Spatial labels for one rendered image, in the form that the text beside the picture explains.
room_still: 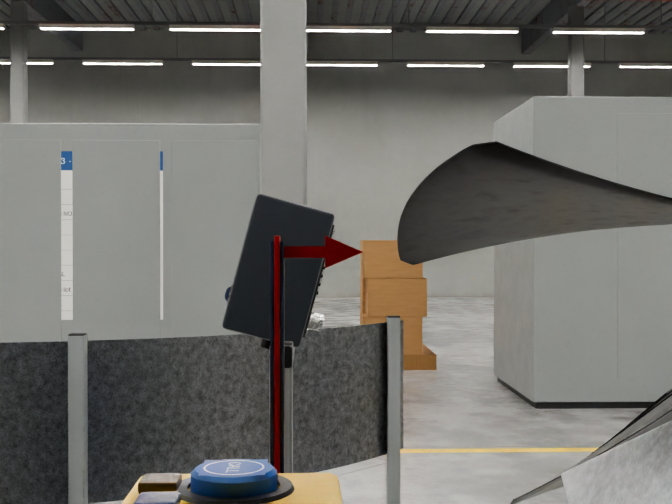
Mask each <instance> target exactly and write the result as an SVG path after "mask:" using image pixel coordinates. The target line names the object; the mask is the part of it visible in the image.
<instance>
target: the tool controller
mask: <svg viewBox="0 0 672 504"><path fill-rule="evenodd" d="M334 218H335V217H334V214H333V213H332V212H328V211H324V210H320V209H317V208H313V207H309V206H306V205H302V204H298V203H294V202H291V201H287V200H283V199H280V198H276V197H272V196H268V195H265V194H258V195H257V197H256V200H255V203H254V206H253V210H252V213H251V217H250V221H249V224H248V228H247V232H246V236H245V239H244V243H243V247H242V251H241V254H240V258H239V262H238V266H237V269H236V273H235V277H234V282H233V286H232V289H231V293H230V297H229V300H228V304H227V308H226V312H225V315H224V319H223V323H222V325H223V328H225V329H227V330H231V331H234V332H238V333H242V334H246V335H250V336H253V337H257V338H261V339H262V341H261V345H260V347H263V348H266V349H269V347H270V241H274V236H276V235H278V236H280V237H281V241H284V242H285V246H325V236H327V237H330V238H332V234H334V233H335V229H334V226H335V225H333V222H334ZM324 264H325V258H285V341H293V347H295V348H296V347H299V346H300V345H301V342H302V338H304V337H305V335H306V334H308V330H309V329H312V330H315V331H319V332H320V331H321V329H322V325H323V322H324V315H323V314H320V313H316V312H313V311H312V308H313V305H314V301H315V297H316V295H318V293H319V292H318V286H320V285H321V283H320V279H321V278H323V274H322V271H323V269H324V270H325V266H324ZM307 328H308V329H307Z"/></svg>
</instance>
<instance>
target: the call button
mask: <svg viewBox="0 0 672 504"><path fill-rule="evenodd" d="M267 462H268V459H265V460H252V459H224V460H205V461H204V463H203V464H200V465H198V466H197V467H196V468H195V469H194V470H193V471H192V472H191V492H193V493H195V494H198V495H202V496H208V497H218V498H240V497H251V496H257V495H262V494H266V493H269V492H272V491H274V490H277V470H276V469H275V468H274V467H273V466H272V465H271V464H270V463H267Z"/></svg>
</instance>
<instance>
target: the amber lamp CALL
mask: <svg viewBox="0 0 672 504"><path fill-rule="evenodd" d="M181 483H182V475H181V474H180V473H146V474H144V476H143V477H142V479H141V480H140V481H139V483H138V493H139V494H140V493H142V492H176V490H178V488H179V486H180V485H181Z"/></svg>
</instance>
